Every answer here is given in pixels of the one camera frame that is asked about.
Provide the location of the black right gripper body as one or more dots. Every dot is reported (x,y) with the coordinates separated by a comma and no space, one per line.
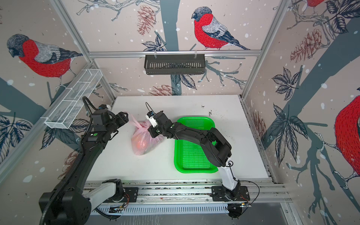
(158,130)

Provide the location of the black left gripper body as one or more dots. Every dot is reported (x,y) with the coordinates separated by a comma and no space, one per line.
(119,120)

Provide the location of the pink plastic bag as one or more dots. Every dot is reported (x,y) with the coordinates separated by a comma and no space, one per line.
(142,141)

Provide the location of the green plastic perforated basket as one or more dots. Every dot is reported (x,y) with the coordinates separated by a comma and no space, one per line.
(189,157)

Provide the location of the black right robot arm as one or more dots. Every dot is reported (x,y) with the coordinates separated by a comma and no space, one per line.
(215,147)

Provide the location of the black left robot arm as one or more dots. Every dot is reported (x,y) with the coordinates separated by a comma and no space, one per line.
(66,205)

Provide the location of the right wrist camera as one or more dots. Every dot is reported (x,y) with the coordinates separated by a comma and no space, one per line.
(151,117)

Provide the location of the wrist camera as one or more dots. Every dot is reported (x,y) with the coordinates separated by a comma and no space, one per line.
(104,106)
(151,117)

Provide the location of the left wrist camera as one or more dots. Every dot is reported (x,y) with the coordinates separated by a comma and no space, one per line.
(104,106)

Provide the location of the black hanging wall basket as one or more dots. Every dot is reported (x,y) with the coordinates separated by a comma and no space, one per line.
(175,64)

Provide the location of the aluminium mounting rail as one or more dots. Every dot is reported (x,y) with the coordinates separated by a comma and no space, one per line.
(189,198)

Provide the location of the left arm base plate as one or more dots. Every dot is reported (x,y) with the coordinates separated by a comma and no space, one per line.
(126,195)

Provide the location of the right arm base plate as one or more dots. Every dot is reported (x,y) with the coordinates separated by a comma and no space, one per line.
(221,194)

